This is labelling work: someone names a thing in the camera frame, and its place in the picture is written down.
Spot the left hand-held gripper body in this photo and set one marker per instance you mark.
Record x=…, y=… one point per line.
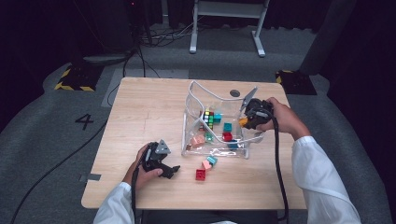
x=155, y=157

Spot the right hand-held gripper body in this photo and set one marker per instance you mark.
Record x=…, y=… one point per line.
x=260, y=112

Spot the orange toy brick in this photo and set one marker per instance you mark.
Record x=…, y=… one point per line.
x=243, y=121

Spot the teal toy brick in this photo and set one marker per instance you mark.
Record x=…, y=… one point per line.
x=217, y=117
x=227, y=127
x=212, y=160

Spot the red toy brick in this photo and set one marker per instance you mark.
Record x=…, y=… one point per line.
x=200, y=174
x=227, y=136

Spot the blue toy brick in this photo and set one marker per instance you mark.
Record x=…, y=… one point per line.
x=232, y=145

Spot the multicoloured puzzle cube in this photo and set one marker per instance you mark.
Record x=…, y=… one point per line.
x=208, y=119

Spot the clear plastic bag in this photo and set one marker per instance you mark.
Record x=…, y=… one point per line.
x=218, y=152

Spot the green toy brick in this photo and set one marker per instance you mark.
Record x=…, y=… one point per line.
x=209, y=137

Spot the person's right hand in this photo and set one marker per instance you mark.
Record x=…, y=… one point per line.
x=285, y=119

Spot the person's left hand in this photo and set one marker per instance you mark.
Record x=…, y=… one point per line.
x=140, y=179

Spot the dark round table grommet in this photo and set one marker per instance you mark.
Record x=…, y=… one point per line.
x=234, y=93

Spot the grey floor tape strip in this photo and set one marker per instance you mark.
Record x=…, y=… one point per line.
x=90, y=177

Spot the grey stand base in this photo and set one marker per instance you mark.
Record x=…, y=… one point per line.
x=106, y=58

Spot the black yellow striped base plate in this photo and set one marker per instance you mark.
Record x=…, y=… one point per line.
x=295, y=82
x=79, y=77

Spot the white metal desk frame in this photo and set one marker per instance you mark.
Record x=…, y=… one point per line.
x=229, y=8

